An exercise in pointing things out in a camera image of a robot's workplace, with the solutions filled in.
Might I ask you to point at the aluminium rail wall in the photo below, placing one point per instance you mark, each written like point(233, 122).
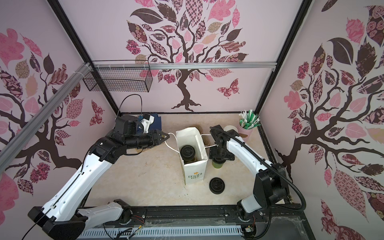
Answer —
point(11, 150)
point(188, 66)

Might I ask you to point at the stack of black lids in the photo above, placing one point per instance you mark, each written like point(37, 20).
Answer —
point(216, 186)

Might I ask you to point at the black wire basket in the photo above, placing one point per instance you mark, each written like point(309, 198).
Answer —
point(119, 76)

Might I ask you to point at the stack of paper cups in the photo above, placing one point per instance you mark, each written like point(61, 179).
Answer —
point(230, 129)

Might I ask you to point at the stack of pulp cup carriers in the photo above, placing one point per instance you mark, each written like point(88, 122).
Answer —
point(207, 140)

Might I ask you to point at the aluminium rail back wall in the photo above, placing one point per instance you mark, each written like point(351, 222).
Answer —
point(188, 66)

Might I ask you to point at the pink straw holder cup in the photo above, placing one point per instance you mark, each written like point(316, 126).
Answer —
point(244, 133)

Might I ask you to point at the green paper coffee cup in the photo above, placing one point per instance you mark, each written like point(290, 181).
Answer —
point(217, 165)

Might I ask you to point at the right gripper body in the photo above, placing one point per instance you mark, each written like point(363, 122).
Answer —
point(216, 152)

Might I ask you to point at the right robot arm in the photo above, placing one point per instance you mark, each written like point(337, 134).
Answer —
point(271, 183)

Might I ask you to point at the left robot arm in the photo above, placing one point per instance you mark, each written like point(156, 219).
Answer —
point(62, 217)

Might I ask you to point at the bundle of wrapped straws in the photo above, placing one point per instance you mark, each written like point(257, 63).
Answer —
point(249, 120)

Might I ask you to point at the dark blue napkins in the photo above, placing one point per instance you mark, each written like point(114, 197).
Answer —
point(157, 125)

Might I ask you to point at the white illustrated paper bag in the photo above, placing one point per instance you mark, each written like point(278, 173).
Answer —
point(193, 172)

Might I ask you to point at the white slotted cable duct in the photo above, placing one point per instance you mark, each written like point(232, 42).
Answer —
point(158, 233)

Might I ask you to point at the aluminium rail left wall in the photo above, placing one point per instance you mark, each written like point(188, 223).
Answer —
point(11, 150)

